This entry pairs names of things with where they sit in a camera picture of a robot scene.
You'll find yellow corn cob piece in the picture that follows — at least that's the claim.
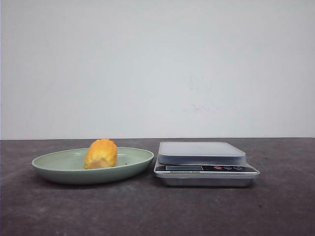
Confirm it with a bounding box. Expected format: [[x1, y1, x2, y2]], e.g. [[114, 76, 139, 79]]
[[84, 139, 118, 169]]

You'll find silver digital kitchen scale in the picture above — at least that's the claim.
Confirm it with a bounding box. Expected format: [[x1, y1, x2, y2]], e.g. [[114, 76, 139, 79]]
[[154, 141, 260, 187]]

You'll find green shallow plate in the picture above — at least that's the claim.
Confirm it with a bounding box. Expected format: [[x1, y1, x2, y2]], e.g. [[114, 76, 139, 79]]
[[31, 147, 154, 185]]

